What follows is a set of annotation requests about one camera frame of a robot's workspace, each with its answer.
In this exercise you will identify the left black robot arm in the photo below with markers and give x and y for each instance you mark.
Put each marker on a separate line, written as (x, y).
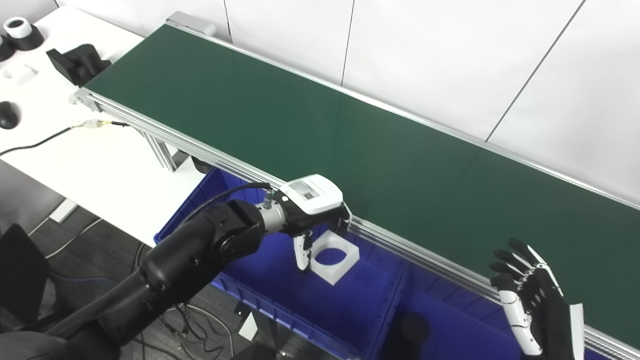
(175, 265)

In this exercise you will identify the white square part round hole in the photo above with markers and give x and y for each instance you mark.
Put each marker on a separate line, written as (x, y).
(345, 265)

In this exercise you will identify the blue plastic bin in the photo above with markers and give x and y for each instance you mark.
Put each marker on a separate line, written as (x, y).
(270, 287)
(460, 325)

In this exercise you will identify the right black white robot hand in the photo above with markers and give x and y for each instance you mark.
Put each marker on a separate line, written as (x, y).
(545, 310)

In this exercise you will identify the green conveyor belt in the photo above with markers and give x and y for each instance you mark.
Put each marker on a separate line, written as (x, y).
(125, 116)
(300, 125)

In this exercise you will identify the black chair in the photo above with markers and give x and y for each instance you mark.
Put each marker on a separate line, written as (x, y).
(20, 275)

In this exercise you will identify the black dome part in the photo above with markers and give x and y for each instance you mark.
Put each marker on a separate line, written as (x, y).
(7, 116)

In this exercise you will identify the white table leg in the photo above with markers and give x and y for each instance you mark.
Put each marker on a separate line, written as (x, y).
(62, 211)

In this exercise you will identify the black roller under conveyor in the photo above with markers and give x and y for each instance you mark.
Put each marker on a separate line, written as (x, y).
(202, 165)

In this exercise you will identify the black white cylinder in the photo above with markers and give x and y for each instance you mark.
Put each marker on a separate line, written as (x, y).
(30, 42)

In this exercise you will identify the black angular block part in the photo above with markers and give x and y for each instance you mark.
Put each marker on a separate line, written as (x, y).
(77, 65)

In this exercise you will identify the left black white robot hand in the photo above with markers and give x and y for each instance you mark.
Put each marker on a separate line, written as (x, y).
(312, 192)

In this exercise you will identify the black round part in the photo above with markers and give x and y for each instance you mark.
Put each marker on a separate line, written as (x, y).
(5, 50)

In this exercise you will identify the aluminium conveyor leg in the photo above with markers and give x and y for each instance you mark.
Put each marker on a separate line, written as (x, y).
(162, 150)

